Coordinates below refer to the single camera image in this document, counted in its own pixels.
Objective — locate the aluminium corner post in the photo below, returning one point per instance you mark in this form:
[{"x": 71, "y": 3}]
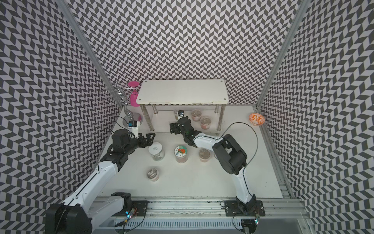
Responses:
[
  {"x": 301, "y": 12},
  {"x": 63, "y": 6}
]

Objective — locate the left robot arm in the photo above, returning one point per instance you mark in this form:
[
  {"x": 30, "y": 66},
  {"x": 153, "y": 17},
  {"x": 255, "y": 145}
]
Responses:
[{"x": 75, "y": 215}]

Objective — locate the red jar with printed lid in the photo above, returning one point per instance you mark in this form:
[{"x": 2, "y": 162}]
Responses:
[{"x": 181, "y": 154}]

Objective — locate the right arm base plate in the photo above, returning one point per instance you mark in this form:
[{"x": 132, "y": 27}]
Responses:
[{"x": 252, "y": 208}]

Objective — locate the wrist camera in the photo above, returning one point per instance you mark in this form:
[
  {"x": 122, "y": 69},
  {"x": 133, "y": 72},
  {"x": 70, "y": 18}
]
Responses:
[
  {"x": 132, "y": 124},
  {"x": 180, "y": 113}
]

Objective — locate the left aluminium corner post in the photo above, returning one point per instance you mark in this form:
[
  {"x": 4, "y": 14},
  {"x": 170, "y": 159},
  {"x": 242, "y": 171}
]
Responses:
[{"x": 63, "y": 6}]

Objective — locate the white two-tier shelf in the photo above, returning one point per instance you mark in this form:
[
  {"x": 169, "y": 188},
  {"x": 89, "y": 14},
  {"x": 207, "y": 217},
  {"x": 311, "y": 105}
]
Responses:
[{"x": 182, "y": 92}]

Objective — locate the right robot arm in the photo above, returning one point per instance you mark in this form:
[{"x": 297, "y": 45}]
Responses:
[{"x": 231, "y": 156}]

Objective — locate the clear cup orange contents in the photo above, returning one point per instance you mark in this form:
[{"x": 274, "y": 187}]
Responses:
[{"x": 204, "y": 155}]

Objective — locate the white lid seed jar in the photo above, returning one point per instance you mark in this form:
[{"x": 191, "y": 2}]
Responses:
[{"x": 156, "y": 151}]

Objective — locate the right aluminium corner post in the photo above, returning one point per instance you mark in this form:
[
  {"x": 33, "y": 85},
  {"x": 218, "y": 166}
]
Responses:
[{"x": 301, "y": 12}]

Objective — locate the orange patterned bowl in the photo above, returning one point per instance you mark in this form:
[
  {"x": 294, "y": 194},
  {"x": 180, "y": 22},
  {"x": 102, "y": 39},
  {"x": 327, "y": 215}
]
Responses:
[{"x": 256, "y": 119}]

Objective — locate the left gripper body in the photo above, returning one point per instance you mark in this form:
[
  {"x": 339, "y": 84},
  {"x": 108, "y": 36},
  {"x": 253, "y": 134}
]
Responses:
[{"x": 141, "y": 143}]

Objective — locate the pink upside-down cup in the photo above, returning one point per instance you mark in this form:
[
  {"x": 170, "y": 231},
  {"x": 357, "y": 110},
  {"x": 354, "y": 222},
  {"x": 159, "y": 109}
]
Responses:
[{"x": 134, "y": 93}]

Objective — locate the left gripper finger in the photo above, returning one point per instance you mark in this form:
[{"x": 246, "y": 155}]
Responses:
[
  {"x": 150, "y": 138},
  {"x": 135, "y": 131}
]

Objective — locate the small cup red contents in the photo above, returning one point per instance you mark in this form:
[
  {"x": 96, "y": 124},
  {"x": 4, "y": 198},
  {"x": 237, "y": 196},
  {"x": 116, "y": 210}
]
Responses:
[{"x": 152, "y": 174}]

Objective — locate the aluminium front rail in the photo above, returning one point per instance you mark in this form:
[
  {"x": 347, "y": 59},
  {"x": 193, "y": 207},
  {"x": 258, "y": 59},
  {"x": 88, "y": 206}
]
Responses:
[{"x": 193, "y": 208}]

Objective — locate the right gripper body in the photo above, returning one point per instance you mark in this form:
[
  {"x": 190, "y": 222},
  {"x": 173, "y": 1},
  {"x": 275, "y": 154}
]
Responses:
[{"x": 184, "y": 133}]

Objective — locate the small cup yellow label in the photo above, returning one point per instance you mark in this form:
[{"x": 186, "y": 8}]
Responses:
[{"x": 176, "y": 114}]

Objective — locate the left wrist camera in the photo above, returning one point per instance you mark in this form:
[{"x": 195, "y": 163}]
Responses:
[{"x": 132, "y": 124}]

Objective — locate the silver metal cup stand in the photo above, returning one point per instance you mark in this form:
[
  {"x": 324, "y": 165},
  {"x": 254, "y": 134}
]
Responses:
[{"x": 124, "y": 92}]

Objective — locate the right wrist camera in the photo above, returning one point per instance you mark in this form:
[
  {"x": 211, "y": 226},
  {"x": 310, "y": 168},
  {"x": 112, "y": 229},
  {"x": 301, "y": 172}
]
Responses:
[{"x": 180, "y": 113}]

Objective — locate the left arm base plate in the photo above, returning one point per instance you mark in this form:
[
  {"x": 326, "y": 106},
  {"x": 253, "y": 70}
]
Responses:
[{"x": 139, "y": 207}]

